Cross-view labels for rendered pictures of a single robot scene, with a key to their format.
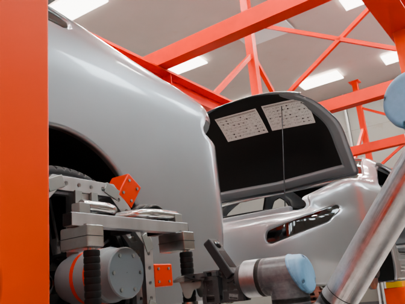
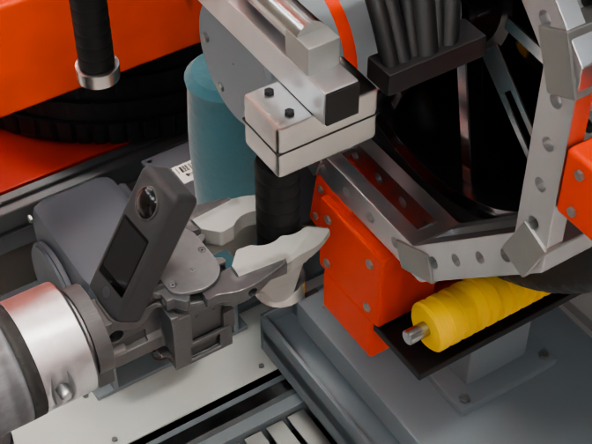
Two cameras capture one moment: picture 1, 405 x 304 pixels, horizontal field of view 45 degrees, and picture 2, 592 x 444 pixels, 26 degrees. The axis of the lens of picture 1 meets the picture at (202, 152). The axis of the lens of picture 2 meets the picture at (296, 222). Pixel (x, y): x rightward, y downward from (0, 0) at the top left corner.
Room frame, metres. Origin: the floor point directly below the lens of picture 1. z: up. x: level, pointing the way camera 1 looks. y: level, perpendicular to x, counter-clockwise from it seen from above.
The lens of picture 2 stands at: (1.67, -0.59, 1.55)
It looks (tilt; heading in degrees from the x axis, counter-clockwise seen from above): 45 degrees down; 113
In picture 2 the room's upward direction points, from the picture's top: straight up
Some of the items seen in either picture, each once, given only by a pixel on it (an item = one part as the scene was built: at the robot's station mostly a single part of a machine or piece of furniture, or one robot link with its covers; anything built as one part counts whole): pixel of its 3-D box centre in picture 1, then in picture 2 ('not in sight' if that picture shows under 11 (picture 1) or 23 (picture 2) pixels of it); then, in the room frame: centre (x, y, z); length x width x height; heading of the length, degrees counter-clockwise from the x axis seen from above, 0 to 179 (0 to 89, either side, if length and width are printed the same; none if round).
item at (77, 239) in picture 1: (81, 237); not in sight; (1.10, 0.29, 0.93); 0.09 x 0.05 x 0.05; 56
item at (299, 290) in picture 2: (187, 277); (278, 223); (1.37, 0.07, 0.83); 0.04 x 0.04 x 0.16
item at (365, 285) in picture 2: not in sight; (403, 255); (1.38, 0.39, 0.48); 0.16 x 0.12 x 0.17; 56
